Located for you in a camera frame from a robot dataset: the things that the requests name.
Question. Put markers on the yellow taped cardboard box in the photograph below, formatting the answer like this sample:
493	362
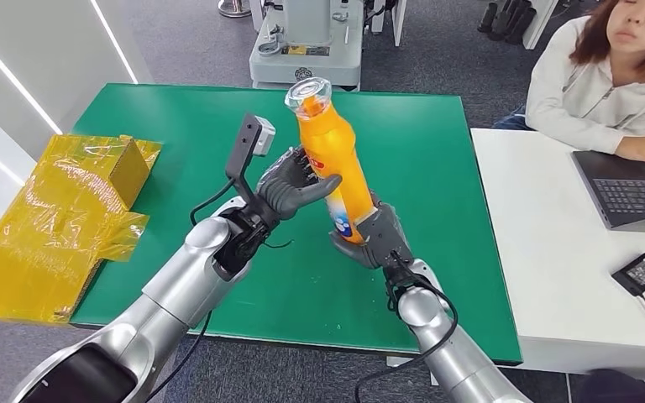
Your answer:
61	222

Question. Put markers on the chrome stand base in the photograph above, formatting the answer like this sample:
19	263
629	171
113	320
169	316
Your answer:
234	8

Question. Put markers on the grey laptop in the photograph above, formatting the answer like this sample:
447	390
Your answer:
634	192

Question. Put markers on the black power adapter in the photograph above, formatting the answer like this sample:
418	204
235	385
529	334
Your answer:
642	272

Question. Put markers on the grey white machine stand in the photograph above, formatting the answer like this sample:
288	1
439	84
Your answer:
306	53

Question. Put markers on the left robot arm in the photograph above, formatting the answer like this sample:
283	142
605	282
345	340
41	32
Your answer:
183	289

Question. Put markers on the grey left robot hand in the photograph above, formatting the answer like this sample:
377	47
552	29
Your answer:
292	186

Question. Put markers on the white furniture leg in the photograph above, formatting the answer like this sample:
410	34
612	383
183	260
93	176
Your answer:
392	19

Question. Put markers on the white wall light strip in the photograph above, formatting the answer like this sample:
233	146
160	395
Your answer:
13	78

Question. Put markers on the person in white top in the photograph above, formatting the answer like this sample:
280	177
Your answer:
589	94

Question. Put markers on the black rollers cluster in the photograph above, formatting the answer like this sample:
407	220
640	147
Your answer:
506	22

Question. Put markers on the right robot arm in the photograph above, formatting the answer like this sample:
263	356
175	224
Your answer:
456	356

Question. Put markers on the pale wrist camera on bracket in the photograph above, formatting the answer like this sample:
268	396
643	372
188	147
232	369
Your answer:
247	147

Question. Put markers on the orange bottle with clear cap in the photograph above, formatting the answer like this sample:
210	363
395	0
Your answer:
331	150

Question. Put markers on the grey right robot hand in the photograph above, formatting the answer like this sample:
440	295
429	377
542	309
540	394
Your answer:
381	236

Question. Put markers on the white desk with side panels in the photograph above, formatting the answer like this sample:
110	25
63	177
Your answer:
539	22

